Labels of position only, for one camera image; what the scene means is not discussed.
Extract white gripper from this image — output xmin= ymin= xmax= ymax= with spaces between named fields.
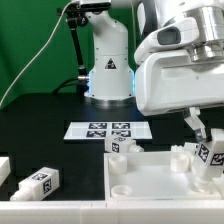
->
xmin=135 ymin=50 xmax=224 ymax=142

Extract white square tabletop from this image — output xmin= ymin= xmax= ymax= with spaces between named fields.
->
xmin=104 ymin=151 xmax=224 ymax=201

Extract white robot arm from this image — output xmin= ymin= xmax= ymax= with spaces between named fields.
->
xmin=84 ymin=0 xmax=224 ymax=141

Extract white front fence bar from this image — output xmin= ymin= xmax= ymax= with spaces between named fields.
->
xmin=0 ymin=200 xmax=224 ymax=224

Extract white marker tag plate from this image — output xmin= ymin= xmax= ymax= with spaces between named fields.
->
xmin=64 ymin=121 xmax=152 ymax=141

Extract white left fence block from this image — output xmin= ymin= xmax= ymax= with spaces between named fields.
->
xmin=0 ymin=157 xmax=11 ymax=186

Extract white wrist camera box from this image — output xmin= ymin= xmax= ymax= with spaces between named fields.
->
xmin=134 ymin=17 xmax=199 ymax=65

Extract black cables at base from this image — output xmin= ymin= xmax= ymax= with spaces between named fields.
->
xmin=51 ymin=77 xmax=88 ymax=95

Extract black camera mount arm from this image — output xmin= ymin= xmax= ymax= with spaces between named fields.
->
xmin=57 ymin=2 xmax=90 ymax=84

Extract white cable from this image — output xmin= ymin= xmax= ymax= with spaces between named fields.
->
xmin=0 ymin=0 xmax=81 ymax=108

